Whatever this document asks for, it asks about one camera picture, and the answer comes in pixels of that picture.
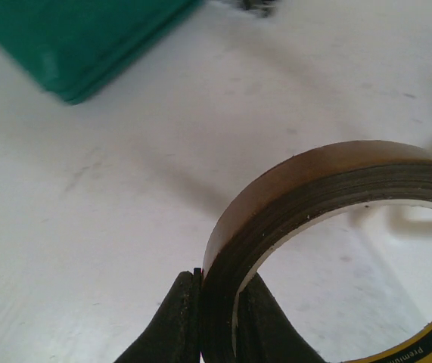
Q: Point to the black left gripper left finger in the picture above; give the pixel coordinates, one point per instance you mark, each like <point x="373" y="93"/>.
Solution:
<point x="173" y="333"/>

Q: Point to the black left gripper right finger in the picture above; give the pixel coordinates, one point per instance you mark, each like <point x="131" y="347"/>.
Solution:
<point x="264" y="334"/>

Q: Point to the brown packing tape roll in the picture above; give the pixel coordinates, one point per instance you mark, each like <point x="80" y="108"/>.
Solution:
<point x="294" y="195"/>

